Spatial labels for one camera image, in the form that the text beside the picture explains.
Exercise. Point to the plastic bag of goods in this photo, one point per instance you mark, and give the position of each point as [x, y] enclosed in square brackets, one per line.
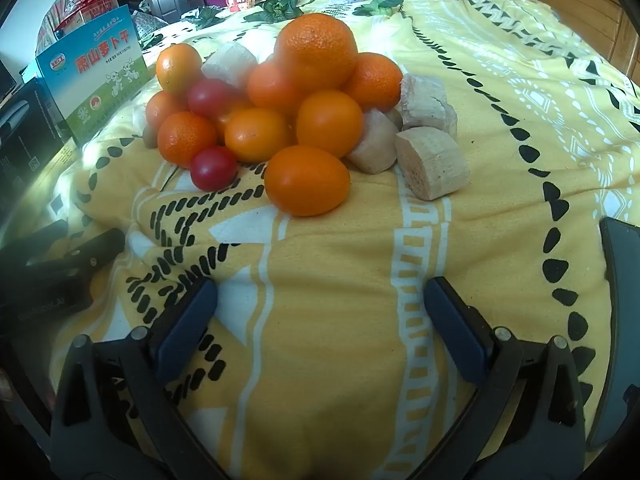
[75, 5]

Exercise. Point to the beige porous root chunk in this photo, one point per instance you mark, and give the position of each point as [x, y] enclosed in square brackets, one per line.
[431, 162]
[422, 99]

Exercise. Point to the green leafy vegetable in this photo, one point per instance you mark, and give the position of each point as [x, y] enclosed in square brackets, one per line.
[278, 8]
[205, 16]
[382, 2]
[151, 40]

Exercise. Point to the yellow patterned blanket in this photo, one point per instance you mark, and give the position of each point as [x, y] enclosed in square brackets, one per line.
[350, 270]

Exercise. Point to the wooden headboard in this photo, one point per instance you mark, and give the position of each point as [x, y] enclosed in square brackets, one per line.
[587, 15]

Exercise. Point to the red cherry tomato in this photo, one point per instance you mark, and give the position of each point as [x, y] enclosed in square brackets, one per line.
[213, 168]
[209, 97]

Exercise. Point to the blue and green carton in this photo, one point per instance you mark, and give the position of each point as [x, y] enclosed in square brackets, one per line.
[92, 80]

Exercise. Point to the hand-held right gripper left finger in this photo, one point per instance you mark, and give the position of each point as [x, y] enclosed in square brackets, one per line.
[187, 320]

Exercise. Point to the pile of oranges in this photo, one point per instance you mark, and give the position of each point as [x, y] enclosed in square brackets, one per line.
[315, 55]

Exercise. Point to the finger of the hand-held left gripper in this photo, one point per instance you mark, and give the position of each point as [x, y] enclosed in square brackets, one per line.
[85, 255]
[35, 245]

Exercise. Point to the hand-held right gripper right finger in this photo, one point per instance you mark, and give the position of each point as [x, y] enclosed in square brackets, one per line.
[455, 330]

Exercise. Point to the black box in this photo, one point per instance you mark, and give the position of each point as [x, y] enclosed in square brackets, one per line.
[30, 132]

